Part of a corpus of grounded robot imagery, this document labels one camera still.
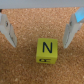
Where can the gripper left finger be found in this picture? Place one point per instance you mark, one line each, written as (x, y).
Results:
(7, 28)

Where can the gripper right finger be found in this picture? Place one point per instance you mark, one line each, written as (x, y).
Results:
(71, 28)

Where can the yellow block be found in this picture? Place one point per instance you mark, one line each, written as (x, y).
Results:
(46, 50)

